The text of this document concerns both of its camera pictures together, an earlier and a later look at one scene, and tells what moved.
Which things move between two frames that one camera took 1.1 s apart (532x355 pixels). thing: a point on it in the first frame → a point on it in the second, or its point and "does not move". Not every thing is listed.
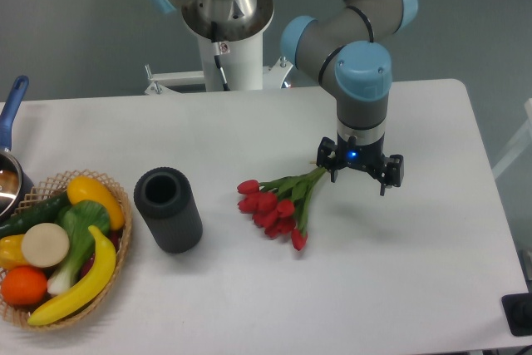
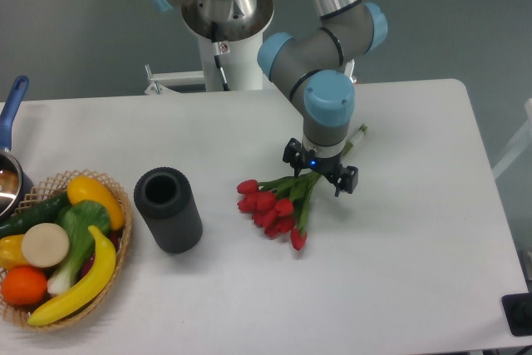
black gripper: [371, 156] → [329, 165]
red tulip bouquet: [280, 205] does not move
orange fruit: [24, 285] does not move
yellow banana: [89, 296] does not move
